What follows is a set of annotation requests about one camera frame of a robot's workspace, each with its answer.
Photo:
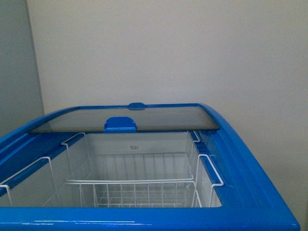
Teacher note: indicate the white blue chest freezer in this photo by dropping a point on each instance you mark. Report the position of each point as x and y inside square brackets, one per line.
[249, 200]

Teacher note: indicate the sliding glass freezer lid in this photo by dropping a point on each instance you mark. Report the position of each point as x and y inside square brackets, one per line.
[130, 120]

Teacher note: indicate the white wire freezer basket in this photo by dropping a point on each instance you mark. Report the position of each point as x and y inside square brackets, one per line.
[162, 180]

